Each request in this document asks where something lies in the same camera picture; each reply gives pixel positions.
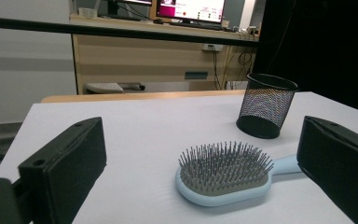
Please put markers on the black keyboard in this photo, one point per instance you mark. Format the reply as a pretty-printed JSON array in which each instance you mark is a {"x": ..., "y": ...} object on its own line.
[
  {"x": 195, "y": 25},
  {"x": 121, "y": 17}
]

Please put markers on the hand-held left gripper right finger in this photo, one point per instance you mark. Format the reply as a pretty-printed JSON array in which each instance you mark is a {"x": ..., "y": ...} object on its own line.
[{"x": 338, "y": 161}]

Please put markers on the light blue hairbrush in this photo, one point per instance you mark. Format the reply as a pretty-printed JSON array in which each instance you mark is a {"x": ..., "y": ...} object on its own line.
[{"x": 199, "y": 193}]

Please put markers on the black mesh pen holder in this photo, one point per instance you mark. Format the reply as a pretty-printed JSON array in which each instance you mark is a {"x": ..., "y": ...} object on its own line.
[{"x": 262, "y": 128}]

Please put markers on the clear plastic container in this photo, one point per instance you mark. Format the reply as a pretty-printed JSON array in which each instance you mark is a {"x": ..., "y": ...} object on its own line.
[{"x": 87, "y": 12}]

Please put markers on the wooden desk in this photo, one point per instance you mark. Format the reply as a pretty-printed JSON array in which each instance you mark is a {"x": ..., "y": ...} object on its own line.
[{"x": 136, "y": 59}]

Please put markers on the teal label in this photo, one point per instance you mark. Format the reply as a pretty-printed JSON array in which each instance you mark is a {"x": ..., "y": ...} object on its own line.
[{"x": 196, "y": 75}]

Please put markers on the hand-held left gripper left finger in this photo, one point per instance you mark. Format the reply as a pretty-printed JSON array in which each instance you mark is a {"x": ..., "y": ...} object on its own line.
[{"x": 68, "y": 165}]

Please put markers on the black computer mouse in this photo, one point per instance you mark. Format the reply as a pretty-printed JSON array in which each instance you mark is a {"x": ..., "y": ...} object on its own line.
[{"x": 158, "y": 21}]

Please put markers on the monitor with pink white screen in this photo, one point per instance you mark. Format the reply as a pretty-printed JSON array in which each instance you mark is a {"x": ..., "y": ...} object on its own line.
[{"x": 195, "y": 9}]

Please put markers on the grey cabinet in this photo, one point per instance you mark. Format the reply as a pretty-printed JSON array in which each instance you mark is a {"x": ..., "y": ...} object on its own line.
[{"x": 234, "y": 12}]

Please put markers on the grey office chair base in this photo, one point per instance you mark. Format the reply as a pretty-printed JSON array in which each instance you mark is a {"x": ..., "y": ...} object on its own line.
[{"x": 104, "y": 87}]

